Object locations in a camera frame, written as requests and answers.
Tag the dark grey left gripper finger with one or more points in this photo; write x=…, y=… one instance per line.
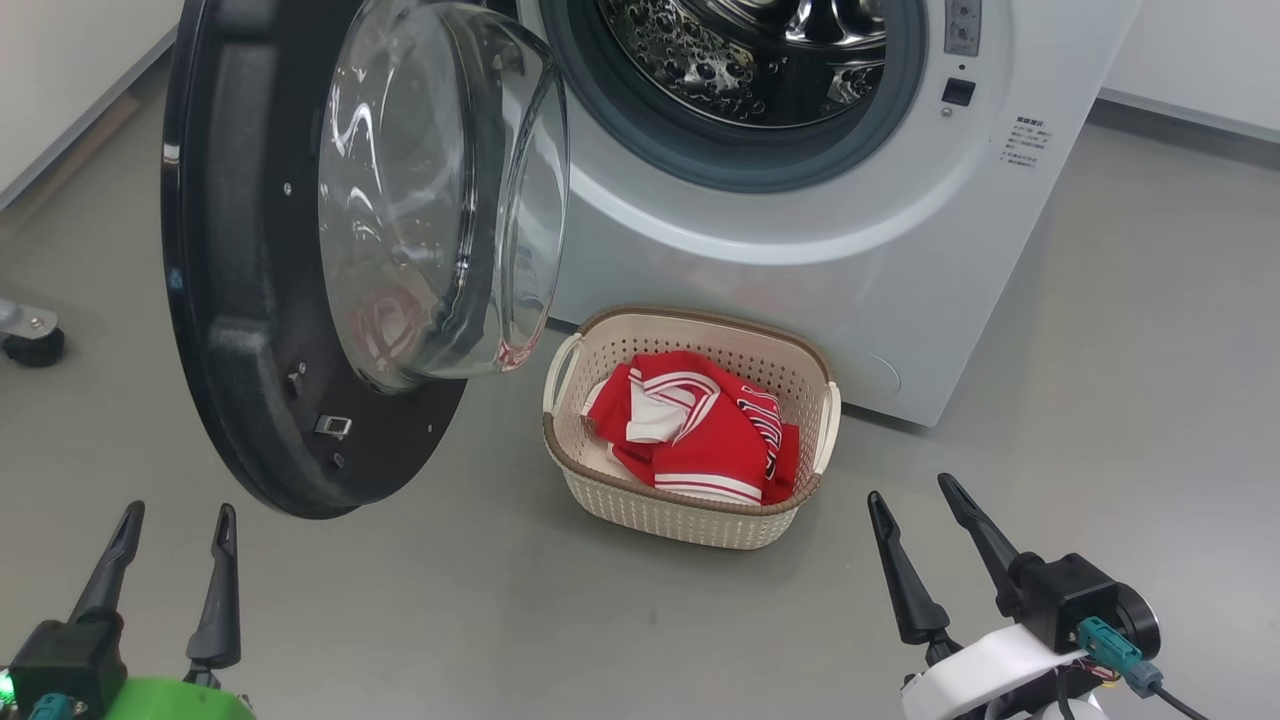
x=218, y=620
x=105, y=580

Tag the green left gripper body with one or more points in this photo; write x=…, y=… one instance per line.
x=170, y=700

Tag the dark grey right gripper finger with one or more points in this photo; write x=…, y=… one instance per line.
x=985, y=540
x=908, y=590

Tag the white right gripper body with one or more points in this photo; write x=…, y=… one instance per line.
x=975, y=675

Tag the red white garment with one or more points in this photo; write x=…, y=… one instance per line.
x=710, y=440

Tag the black glass washing machine door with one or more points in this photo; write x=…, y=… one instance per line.
x=260, y=300

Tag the cream laundry basket brown rim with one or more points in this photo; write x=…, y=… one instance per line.
x=690, y=520

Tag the white washing machine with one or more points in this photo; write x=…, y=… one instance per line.
x=900, y=250

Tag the grey leg with black caster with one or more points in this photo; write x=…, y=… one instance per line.
x=30, y=335

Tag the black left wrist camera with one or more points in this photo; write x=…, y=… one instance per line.
x=65, y=665

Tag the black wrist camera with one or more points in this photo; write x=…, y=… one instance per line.
x=65, y=665
x=1065, y=595

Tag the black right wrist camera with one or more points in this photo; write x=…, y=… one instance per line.
x=1065, y=595

